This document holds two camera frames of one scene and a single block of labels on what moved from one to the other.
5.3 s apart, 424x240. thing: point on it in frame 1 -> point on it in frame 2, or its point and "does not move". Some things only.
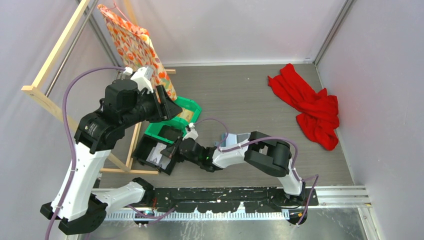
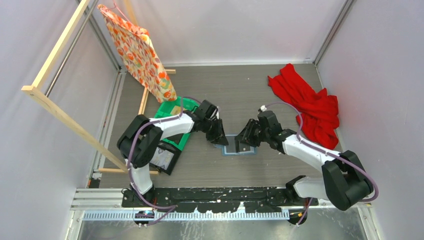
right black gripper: (172, 151) -> (246, 136)
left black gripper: (168, 108) -> (219, 136)
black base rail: (224, 199) does not move
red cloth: (318, 116) does not move
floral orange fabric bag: (139, 50) does not move
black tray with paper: (147, 152) does not move
